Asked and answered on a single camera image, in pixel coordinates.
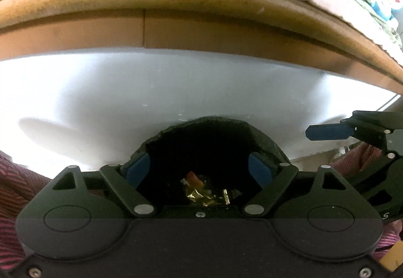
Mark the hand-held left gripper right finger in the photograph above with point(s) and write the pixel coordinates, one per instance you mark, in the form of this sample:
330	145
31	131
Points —
259	169

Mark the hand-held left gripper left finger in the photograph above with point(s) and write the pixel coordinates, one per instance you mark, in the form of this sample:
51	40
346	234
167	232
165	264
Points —
138	169

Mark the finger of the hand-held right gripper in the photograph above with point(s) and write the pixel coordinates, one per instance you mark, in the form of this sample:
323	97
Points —
327	132

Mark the bitten apple piece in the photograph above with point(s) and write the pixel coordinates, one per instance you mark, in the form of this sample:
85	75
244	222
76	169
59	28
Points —
193	178

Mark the black garbage bag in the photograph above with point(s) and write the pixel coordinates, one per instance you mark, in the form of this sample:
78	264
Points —
204	145

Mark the gold foil wrapper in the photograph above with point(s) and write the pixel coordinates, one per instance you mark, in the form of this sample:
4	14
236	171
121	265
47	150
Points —
201	197

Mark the maroon striped pants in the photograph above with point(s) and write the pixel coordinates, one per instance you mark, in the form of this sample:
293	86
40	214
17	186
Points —
19	183

